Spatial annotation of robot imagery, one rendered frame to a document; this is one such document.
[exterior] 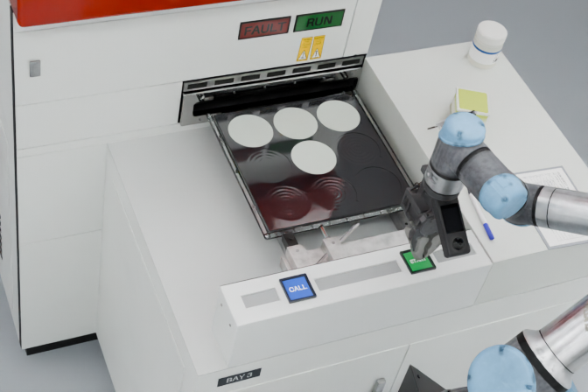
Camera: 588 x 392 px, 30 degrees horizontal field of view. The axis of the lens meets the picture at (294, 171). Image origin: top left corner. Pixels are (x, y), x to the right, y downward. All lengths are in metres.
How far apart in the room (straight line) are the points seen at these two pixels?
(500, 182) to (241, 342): 0.57
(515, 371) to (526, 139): 0.86
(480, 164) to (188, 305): 0.67
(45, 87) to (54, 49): 0.10
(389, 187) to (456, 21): 2.08
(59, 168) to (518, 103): 1.05
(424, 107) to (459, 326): 0.50
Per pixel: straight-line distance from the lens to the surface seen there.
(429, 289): 2.20
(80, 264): 2.78
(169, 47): 2.33
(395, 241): 2.31
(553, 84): 4.27
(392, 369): 2.41
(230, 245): 2.31
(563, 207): 1.97
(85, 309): 2.94
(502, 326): 2.49
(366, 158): 2.43
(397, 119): 2.48
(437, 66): 2.61
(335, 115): 2.51
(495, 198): 1.88
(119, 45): 2.28
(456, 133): 1.91
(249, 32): 2.37
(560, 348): 1.79
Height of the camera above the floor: 2.60
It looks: 46 degrees down
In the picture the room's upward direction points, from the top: 14 degrees clockwise
